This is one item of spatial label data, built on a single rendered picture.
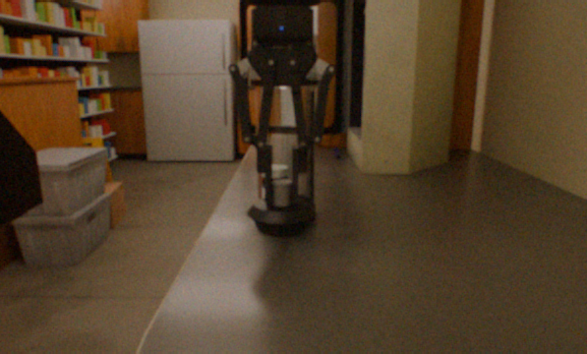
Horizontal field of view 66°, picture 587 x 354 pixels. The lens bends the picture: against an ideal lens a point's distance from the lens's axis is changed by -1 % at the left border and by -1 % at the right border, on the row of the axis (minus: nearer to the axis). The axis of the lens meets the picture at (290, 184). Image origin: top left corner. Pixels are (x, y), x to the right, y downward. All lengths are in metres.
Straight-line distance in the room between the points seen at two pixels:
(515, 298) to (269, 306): 0.26
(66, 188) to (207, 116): 3.35
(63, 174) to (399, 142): 2.25
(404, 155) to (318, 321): 0.70
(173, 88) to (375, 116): 5.17
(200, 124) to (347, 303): 5.66
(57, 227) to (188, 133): 3.35
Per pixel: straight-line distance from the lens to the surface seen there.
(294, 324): 0.46
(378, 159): 1.09
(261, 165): 0.58
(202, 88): 6.05
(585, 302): 0.58
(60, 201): 3.04
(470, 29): 1.52
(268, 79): 0.56
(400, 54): 1.08
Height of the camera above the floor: 1.18
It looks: 14 degrees down
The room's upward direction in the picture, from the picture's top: straight up
